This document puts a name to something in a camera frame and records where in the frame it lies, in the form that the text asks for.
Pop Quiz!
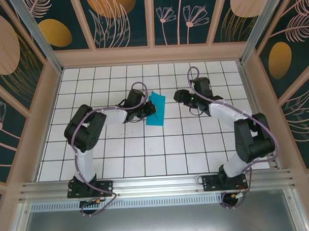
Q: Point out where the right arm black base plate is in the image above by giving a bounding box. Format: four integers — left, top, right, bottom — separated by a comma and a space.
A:
201, 172, 248, 192

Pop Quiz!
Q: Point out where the teal cloth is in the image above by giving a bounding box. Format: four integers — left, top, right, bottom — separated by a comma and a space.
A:
145, 91, 167, 128

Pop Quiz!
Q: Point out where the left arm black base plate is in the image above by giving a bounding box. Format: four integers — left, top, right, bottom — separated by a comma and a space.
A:
67, 178, 115, 199

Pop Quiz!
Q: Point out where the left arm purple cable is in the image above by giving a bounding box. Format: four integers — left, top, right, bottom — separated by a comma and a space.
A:
68, 81, 152, 218

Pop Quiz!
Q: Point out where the perforated metal cable tray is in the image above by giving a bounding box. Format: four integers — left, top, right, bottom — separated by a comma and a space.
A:
30, 196, 224, 212

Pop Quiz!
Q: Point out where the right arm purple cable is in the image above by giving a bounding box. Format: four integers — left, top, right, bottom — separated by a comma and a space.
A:
187, 63, 283, 211

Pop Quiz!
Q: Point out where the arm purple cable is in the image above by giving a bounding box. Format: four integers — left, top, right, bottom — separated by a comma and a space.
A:
187, 63, 283, 211
68, 81, 152, 218

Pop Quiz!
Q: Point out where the aluminium corner post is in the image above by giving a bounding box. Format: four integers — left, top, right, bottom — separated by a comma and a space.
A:
8, 0, 64, 77
237, 0, 288, 65

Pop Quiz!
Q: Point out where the aluminium side rail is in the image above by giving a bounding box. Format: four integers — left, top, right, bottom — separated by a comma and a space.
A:
237, 59, 283, 171

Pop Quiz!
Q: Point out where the grey metal panel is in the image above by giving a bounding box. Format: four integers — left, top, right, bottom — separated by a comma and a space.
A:
20, 188, 300, 231

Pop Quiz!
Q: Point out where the small electronics board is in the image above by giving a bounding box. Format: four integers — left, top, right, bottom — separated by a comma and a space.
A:
80, 197, 107, 208
222, 190, 250, 207

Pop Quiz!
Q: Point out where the long aluminium mounting rail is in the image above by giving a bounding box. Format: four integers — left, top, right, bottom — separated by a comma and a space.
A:
18, 168, 296, 202

